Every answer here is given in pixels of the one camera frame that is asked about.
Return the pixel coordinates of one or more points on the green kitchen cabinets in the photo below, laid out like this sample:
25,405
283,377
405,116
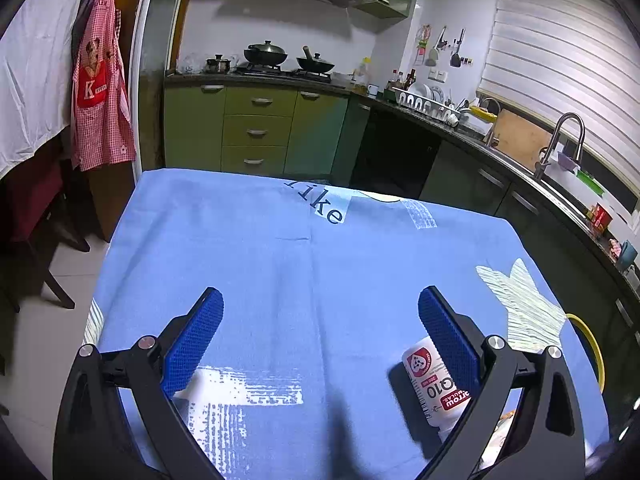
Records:
263,130

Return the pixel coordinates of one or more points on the wooden cutting board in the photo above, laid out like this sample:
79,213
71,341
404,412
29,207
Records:
519,139

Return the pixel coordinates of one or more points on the white hanging cloth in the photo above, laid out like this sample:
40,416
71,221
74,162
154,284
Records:
36,77

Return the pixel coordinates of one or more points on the red tin can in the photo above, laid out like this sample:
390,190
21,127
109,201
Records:
599,219

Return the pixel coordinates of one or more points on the black frying pan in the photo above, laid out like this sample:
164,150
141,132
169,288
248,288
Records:
313,63

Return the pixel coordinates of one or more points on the small steel pot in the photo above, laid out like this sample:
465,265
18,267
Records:
217,65

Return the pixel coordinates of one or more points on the white dish rack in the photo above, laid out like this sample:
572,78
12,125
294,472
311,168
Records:
423,100

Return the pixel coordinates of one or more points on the yellow-rimmed trash bin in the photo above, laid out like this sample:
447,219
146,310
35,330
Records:
594,346

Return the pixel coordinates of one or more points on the orange white snack bag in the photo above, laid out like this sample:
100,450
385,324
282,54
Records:
496,441

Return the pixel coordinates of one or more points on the red checkered apron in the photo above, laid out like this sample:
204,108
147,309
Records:
101,124

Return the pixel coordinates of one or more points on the black wok with lid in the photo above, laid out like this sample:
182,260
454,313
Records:
267,54

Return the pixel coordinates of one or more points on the white supplement bottle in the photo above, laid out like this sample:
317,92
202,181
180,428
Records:
441,400

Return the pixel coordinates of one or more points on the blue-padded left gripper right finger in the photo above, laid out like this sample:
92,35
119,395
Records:
546,438

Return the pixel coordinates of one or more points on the white window blind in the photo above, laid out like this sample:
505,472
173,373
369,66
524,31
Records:
549,57

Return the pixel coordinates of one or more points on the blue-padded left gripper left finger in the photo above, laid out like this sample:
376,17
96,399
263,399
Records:
93,439

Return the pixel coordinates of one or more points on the dark wooden chair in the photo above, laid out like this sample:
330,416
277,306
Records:
34,200

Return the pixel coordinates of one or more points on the light blue tablecloth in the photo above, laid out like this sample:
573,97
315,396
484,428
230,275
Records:
304,378

